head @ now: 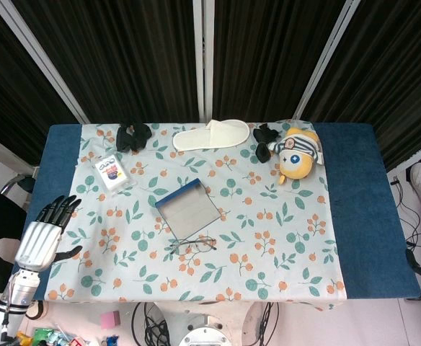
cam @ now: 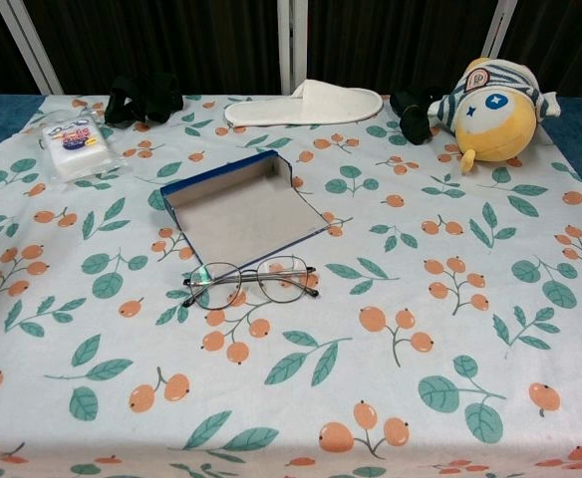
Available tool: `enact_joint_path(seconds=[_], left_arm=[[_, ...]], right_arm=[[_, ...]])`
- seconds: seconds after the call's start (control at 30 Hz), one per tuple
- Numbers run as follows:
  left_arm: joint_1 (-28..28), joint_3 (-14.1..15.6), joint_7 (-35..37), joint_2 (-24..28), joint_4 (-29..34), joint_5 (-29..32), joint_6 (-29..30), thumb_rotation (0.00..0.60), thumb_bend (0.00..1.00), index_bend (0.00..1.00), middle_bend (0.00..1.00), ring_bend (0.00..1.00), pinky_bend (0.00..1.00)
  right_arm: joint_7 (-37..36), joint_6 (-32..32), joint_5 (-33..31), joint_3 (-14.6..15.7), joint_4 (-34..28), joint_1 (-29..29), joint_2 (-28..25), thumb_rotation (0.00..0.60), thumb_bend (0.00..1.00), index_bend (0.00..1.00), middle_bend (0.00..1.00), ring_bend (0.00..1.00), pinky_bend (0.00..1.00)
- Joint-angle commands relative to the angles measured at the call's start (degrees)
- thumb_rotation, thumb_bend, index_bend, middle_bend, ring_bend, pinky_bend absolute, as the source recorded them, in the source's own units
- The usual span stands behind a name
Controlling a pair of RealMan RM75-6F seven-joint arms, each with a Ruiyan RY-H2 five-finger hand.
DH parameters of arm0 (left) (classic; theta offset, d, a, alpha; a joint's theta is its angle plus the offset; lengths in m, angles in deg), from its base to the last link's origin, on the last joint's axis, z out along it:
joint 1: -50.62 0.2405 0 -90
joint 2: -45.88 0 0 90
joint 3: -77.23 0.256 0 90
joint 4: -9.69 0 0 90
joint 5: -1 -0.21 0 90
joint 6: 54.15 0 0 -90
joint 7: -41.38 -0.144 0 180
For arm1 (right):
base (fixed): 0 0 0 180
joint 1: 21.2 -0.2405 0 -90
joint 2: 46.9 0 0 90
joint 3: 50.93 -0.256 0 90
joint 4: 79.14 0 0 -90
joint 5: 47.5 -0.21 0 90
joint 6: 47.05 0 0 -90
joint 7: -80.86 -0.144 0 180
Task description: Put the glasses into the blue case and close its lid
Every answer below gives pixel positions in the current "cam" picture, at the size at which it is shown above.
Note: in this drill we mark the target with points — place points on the yellow plush toy striped hat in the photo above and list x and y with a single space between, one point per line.
495 129

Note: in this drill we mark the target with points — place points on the packaged white sponge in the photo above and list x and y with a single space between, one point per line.
77 154

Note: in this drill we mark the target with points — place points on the white disposable slipper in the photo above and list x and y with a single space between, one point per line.
316 102

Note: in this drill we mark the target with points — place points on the blue table cover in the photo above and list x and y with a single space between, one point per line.
2 119

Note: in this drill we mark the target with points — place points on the large black hair scrunchie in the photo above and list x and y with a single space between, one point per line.
161 97

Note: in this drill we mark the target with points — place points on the metal frame eyeglasses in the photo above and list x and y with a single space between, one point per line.
249 272

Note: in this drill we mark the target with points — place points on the orange fruit print tablecloth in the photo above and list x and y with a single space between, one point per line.
371 279

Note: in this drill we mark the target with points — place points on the blue grey box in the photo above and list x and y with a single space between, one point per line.
241 209

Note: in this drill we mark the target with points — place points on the white partition post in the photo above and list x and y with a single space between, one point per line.
32 45
497 30
291 45

